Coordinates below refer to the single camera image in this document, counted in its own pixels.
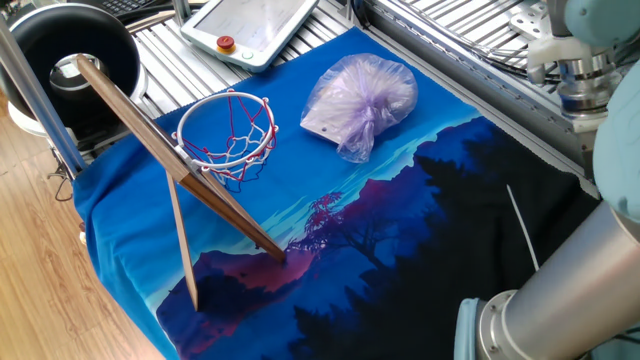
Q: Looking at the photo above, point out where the aluminium frame post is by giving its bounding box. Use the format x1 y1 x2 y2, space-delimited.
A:
0 17 89 179

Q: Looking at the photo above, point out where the silver Schunk gripper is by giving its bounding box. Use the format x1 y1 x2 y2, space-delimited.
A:
563 112 608 179

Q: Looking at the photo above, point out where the white teach pendant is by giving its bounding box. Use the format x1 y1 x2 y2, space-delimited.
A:
179 0 321 75

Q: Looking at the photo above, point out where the blue landscape print cloth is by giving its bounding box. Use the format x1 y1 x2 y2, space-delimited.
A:
72 27 601 360

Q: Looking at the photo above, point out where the wooden picture frame stand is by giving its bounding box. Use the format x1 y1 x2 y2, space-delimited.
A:
74 52 287 312

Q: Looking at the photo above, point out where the white cable tie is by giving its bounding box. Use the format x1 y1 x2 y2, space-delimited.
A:
505 183 541 273

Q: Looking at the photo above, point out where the white hoop with net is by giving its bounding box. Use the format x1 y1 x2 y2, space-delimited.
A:
171 88 280 194

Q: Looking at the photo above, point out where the purple plastic bag with box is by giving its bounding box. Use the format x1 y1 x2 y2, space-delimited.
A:
299 52 420 165

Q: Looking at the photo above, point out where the black keyboard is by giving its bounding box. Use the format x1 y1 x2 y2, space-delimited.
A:
97 0 156 16

